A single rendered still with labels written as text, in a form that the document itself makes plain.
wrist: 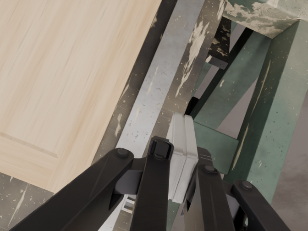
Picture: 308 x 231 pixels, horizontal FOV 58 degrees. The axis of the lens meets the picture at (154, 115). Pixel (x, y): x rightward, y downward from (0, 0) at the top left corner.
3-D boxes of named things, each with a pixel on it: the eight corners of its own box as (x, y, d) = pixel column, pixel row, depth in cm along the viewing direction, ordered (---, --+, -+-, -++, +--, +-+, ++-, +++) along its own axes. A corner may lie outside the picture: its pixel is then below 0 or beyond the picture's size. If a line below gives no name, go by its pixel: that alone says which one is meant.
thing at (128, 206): (154, 178, 53) (156, 179, 50) (140, 213, 52) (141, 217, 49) (134, 170, 53) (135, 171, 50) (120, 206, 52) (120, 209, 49)
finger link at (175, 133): (169, 201, 15) (156, 198, 15) (172, 148, 22) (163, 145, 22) (185, 155, 14) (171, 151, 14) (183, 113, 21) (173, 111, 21)
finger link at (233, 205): (196, 188, 13) (257, 205, 13) (191, 144, 18) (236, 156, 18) (187, 213, 14) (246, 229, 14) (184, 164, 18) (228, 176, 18)
